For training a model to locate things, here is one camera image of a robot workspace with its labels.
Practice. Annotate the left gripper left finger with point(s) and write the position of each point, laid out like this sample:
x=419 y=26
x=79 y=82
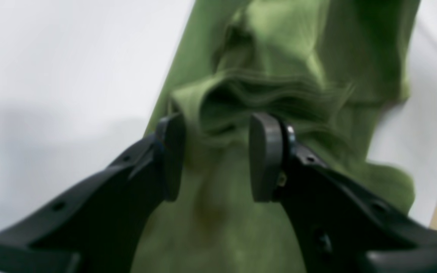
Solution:
x=95 y=226

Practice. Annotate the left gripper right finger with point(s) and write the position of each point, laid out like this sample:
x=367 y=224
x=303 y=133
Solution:
x=341 y=227

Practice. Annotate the olive green t-shirt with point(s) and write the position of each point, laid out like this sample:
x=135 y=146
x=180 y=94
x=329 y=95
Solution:
x=328 y=67

